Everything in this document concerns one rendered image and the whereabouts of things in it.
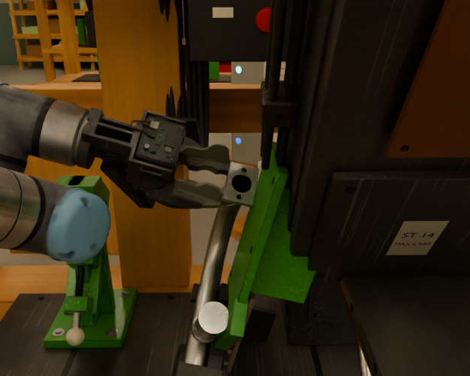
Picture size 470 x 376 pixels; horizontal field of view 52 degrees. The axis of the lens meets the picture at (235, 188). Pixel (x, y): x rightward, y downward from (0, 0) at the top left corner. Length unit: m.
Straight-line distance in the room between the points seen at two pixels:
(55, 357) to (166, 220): 0.31
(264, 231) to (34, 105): 0.30
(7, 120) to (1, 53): 11.21
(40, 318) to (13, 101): 0.47
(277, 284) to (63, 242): 0.25
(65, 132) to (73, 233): 0.15
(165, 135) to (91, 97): 0.43
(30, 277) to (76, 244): 0.64
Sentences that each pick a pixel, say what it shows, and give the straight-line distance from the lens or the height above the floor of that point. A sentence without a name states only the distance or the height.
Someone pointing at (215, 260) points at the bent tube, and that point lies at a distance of 0.72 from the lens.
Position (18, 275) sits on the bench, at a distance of 1.16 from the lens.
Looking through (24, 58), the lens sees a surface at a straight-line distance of 10.80.
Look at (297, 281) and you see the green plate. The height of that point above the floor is 1.13.
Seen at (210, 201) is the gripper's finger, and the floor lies 1.20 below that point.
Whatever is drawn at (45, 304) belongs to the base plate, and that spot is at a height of 0.90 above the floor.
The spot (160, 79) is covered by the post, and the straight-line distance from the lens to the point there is 0.87.
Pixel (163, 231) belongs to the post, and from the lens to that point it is 0.96.
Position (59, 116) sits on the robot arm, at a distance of 0.60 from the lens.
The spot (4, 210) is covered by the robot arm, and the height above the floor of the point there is 1.27.
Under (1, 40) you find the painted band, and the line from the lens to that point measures 11.78.
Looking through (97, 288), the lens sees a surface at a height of 0.99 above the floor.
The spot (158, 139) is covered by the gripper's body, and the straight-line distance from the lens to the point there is 0.58.
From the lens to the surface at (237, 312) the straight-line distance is 0.58.
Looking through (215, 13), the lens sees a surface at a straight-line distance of 0.74.
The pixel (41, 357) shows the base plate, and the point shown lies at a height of 0.90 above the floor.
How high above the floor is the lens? 1.45
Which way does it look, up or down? 22 degrees down
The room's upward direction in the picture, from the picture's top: straight up
